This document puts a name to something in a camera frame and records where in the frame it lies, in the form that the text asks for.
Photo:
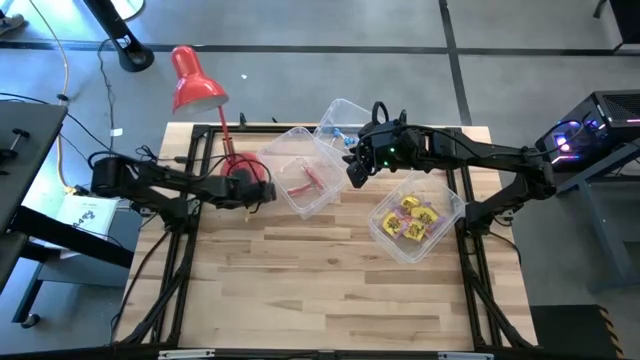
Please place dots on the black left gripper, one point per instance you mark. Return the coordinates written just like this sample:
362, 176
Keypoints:
237, 192

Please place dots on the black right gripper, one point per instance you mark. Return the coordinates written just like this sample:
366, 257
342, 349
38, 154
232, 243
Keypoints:
392, 147

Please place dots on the clear plastic storage bin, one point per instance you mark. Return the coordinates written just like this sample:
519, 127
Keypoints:
340, 112
435, 245
280, 165

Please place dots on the yellow purple candy packet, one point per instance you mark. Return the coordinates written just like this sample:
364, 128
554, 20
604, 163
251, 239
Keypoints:
411, 202
415, 231
425, 215
394, 224

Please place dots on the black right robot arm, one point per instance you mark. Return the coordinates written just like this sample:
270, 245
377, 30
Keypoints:
490, 155

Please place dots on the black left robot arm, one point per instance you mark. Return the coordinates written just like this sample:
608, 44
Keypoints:
165, 180

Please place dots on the red desk lamp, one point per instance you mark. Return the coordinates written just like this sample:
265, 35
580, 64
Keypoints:
195, 85

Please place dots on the white paper sheet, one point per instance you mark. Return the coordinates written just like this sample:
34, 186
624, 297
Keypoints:
87, 215

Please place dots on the white label plate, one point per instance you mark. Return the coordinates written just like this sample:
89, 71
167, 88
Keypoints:
465, 356
185, 354

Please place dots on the black stand base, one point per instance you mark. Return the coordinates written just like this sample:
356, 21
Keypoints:
127, 50

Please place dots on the grey desk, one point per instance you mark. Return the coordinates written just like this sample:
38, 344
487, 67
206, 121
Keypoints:
30, 150

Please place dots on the grey metal side table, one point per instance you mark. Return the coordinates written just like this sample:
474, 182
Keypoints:
600, 167

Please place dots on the black computer tower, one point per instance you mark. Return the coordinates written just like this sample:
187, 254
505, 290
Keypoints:
615, 107

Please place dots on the black hazard-striped box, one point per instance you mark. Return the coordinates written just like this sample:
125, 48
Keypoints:
570, 332

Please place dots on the black cabinet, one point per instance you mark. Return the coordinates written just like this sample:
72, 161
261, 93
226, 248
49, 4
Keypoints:
625, 20

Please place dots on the person's foot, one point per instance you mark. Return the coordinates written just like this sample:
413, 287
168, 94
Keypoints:
11, 24

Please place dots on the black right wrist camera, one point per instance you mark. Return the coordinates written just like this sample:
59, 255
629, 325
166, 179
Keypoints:
358, 175

